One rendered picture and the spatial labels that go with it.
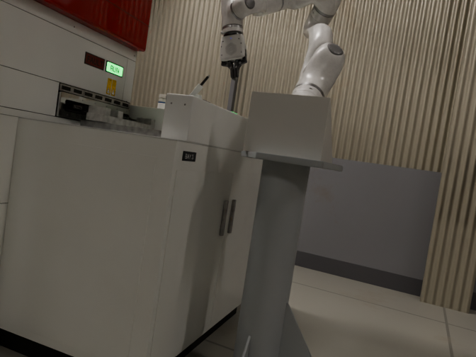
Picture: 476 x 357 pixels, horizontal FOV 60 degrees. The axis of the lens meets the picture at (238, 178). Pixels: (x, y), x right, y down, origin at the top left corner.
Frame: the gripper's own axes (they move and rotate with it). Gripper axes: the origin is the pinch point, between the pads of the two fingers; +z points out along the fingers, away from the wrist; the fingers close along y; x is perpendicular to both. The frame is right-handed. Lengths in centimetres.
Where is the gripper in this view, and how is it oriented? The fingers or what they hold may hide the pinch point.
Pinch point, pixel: (234, 74)
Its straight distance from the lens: 168.9
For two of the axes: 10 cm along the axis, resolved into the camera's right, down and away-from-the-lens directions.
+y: 9.3, -0.5, -3.5
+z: 0.5, 10.0, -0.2
